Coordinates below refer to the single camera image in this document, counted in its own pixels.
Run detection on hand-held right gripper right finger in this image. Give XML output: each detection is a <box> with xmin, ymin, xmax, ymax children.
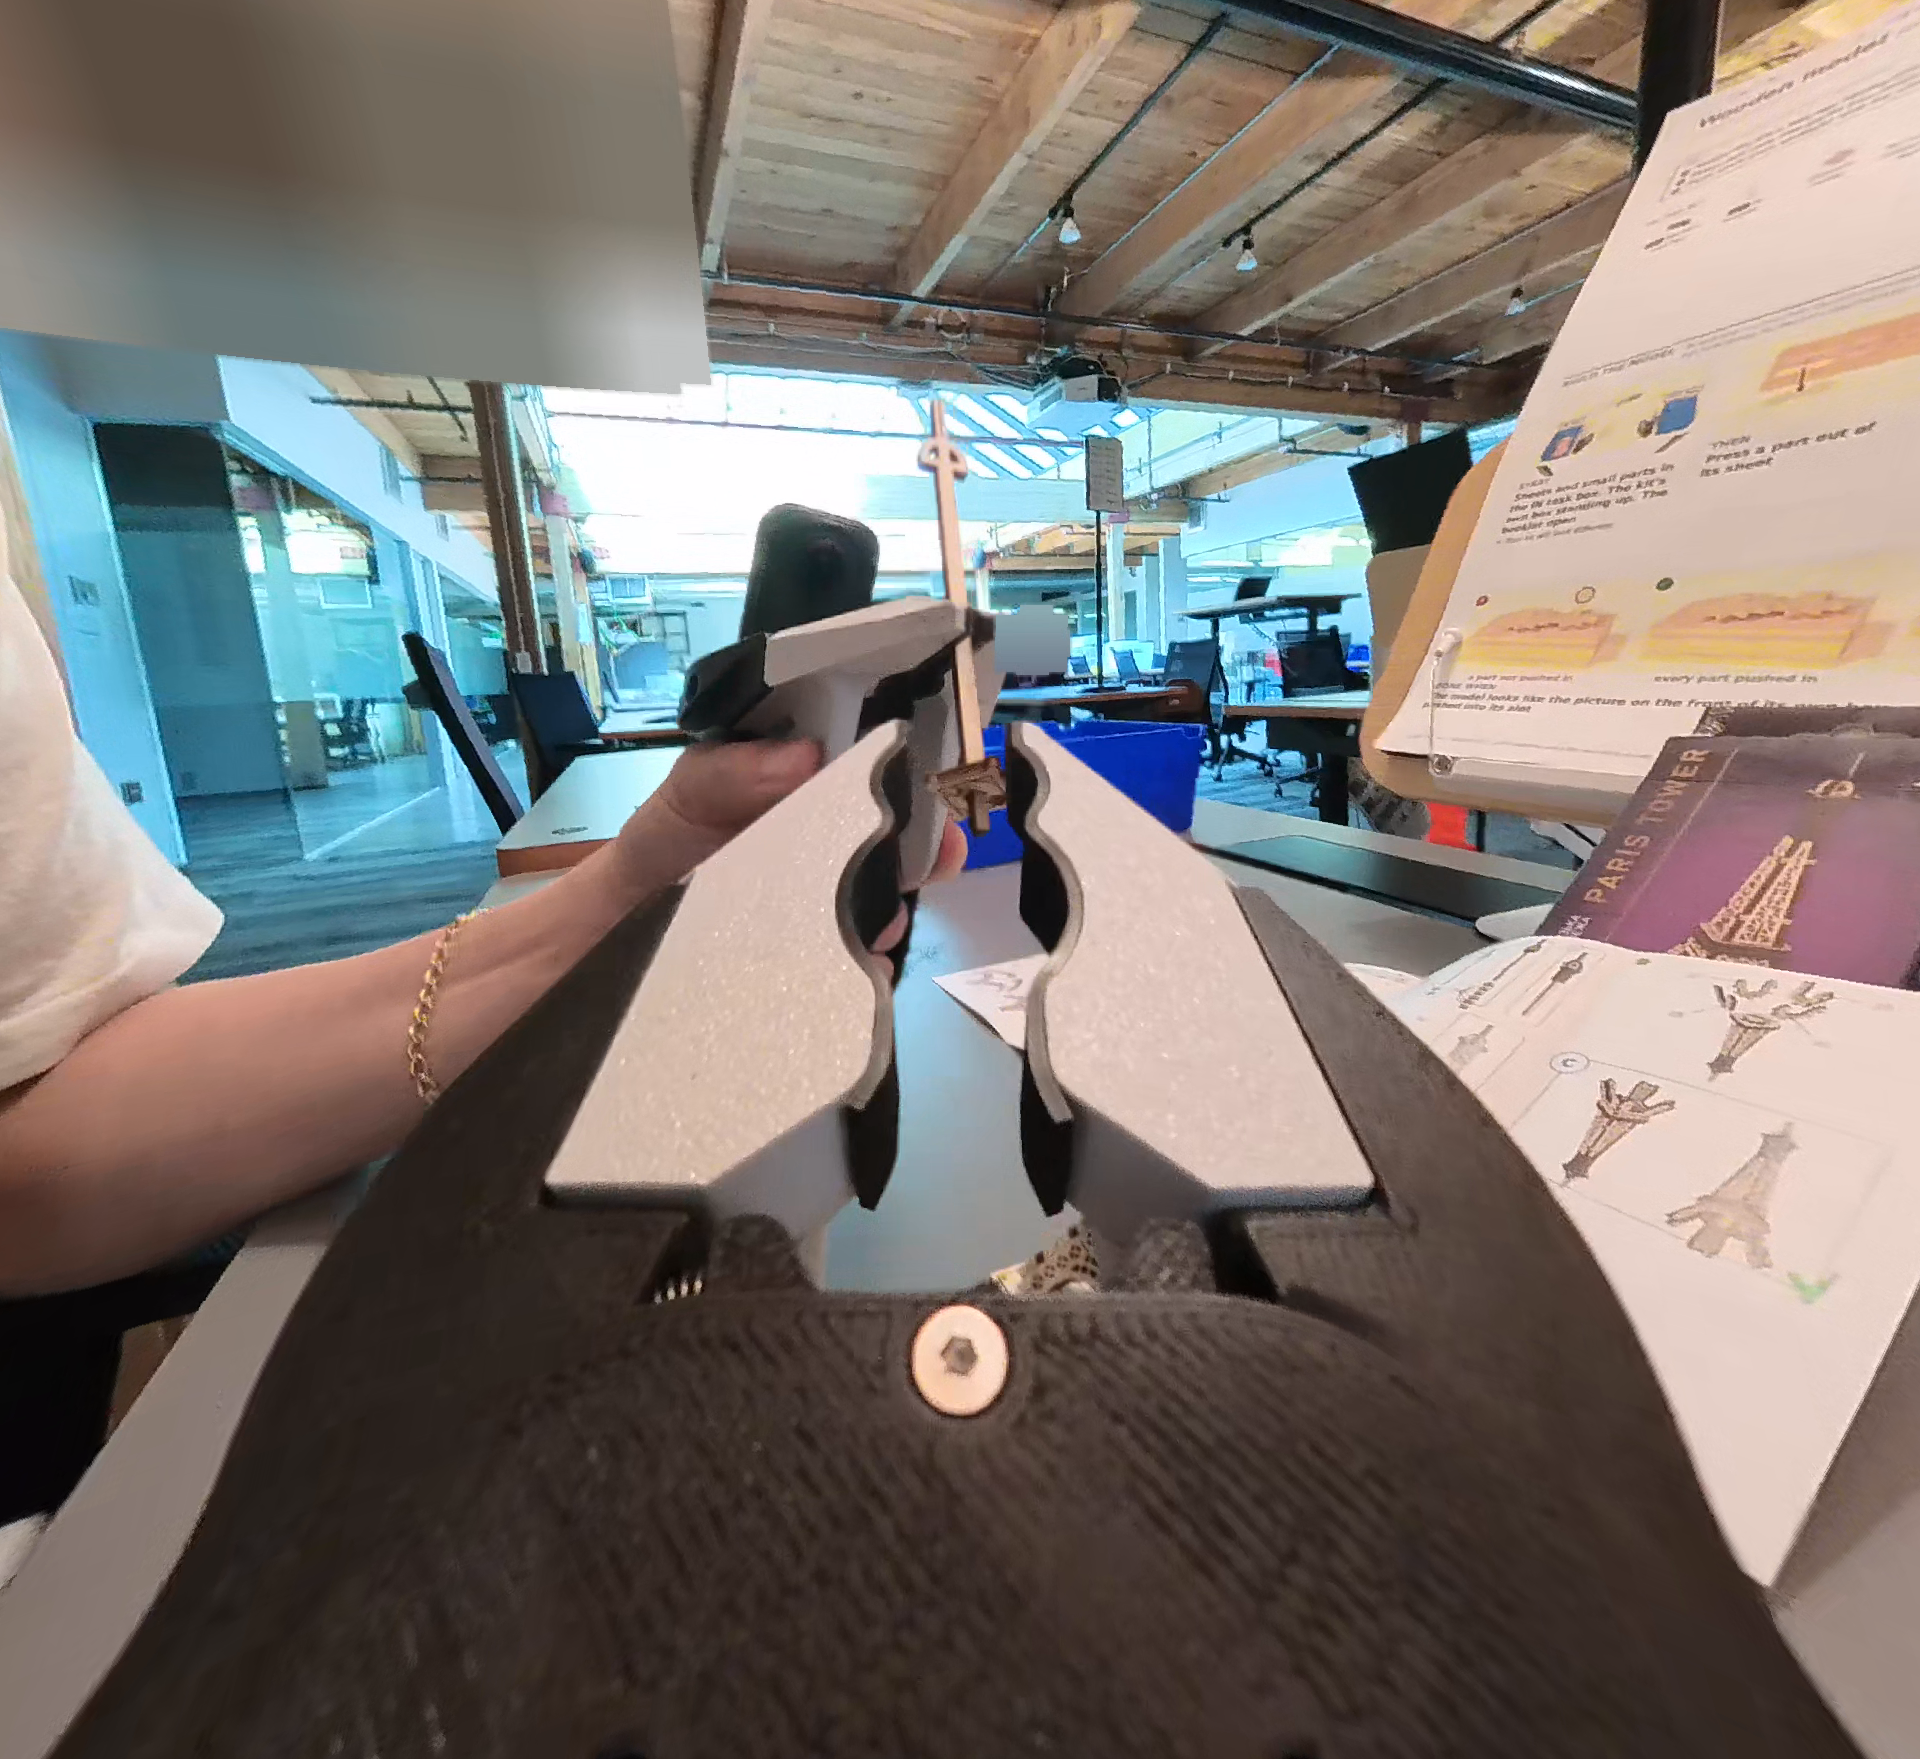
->
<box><xmin>1008</xmin><ymin>721</ymin><xmax>1380</xmax><ymax>1266</ymax></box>

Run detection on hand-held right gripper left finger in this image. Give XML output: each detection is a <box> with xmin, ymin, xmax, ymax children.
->
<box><xmin>543</xmin><ymin>719</ymin><xmax>918</xmax><ymax>1290</ymax></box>

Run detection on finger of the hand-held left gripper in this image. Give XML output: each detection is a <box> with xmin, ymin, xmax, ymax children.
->
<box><xmin>763</xmin><ymin>596</ymin><xmax>999</xmax><ymax>748</ymax></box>
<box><xmin>882</xmin><ymin>654</ymin><xmax>964</xmax><ymax>819</ymax></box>

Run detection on wooden tower spire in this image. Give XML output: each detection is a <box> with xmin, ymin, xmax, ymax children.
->
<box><xmin>915</xmin><ymin>393</ymin><xmax>1004</xmax><ymax>778</ymax></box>

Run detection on person's left forearm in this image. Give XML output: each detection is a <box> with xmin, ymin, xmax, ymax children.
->
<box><xmin>0</xmin><ymin>873</ymin><xmax>683</xmax><ymax>1299</ymax></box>

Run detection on grey desk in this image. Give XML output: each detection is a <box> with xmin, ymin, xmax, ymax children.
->
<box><xmin>0</xmin><ymin>799</ymin><xmax>1920</xmax><ymax>1759</ymax></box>

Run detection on black flat desk panel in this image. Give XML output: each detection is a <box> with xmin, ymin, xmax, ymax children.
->
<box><xmin>1213</xmin><ymin>831</ymin><xmax>1573</xmax><ymax>934</ymax></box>

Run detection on white desk with wood edge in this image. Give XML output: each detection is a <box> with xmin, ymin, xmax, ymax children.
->
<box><xmin>494</xmin><ymin>743</ymin><xmax>695</xmax><ymax>880</ymax></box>

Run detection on person's left hand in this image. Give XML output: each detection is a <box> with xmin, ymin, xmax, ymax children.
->
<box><xmin>607</xmin><ymin>737</ymin><xmax>975</xmax><ymax>959</ymax></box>

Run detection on blue bin with marker tag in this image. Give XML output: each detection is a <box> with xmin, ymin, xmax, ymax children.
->
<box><xmin>961</xmin><ymin>719</ymin><xmax>1206</xmax><ymax>875</ymax></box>

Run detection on sign on black pole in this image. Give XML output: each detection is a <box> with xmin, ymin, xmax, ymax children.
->
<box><xmin>1079</xmin><ymin>435</ymin><xmax>1130</xmax><ymax>687</ymax></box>

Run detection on white stand base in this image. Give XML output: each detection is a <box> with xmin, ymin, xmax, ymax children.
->
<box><xmin>1474</xmin><ymin>890</ymin><xmax>1610</xmax><ymax>947</ymax></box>

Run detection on folded instruction booklet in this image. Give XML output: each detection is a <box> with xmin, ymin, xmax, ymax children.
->
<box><xmin>930</xmin><ymin>933</ymin><xmax>1920</xmax><ymax>1593</ymax></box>

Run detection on black monitor back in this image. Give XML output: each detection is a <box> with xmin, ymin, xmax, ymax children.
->
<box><xmin>1348</xmin><ymin>427</ymin><xmax>1478</xmax><ymax>559</ymax></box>

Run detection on purple kit box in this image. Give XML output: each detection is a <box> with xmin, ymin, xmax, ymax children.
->
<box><xmin>1537</xmin><ymin>706</ymin><xmax>1920</xmax><ymax>992</ymax></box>

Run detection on person in white t-shirt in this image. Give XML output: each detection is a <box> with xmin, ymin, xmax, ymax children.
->
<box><xmin>0</xmin><ymin>575</ymin><xmax>228</xmax><ymax>1093</ymax></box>

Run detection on printed instruction sheet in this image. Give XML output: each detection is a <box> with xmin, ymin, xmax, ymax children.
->
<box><xmin>1372</xmin><ymin>26</ymin><xmax>1920</xmax><ymax>788</ymax></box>

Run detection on gold chain bracelet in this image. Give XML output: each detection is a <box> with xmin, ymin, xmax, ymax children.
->
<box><xmin>406</xmin><ymin>907</ymin><xmax>490</xmax><ymax>1110</ymax></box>

